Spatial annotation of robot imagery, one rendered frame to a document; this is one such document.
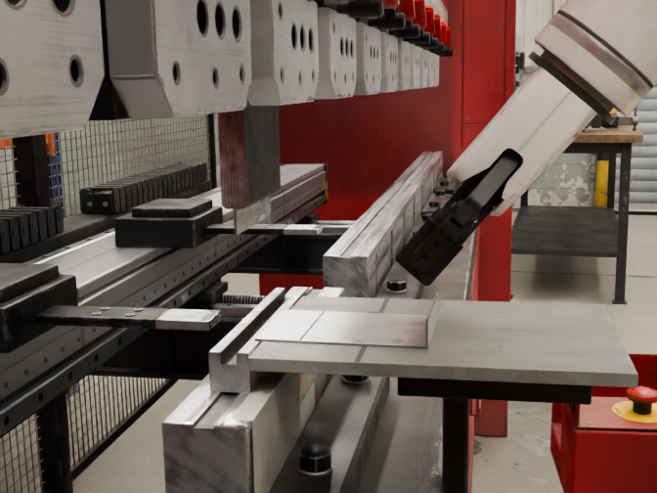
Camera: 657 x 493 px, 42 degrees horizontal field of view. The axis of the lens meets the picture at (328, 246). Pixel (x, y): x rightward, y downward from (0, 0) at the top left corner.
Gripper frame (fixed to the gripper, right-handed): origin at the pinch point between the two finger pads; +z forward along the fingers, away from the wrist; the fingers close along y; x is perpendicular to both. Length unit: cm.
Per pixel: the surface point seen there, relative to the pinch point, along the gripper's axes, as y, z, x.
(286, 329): 1.8, 12.0, -4.3
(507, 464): -196, 80, 68
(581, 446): -38, 15, 30
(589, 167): -733, 14, 79
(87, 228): -45, 40, -37
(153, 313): 0.2, 19.4, -13.7
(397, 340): 3.4, 6.2, 2.5
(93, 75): 35.5, -4.6, -14.0
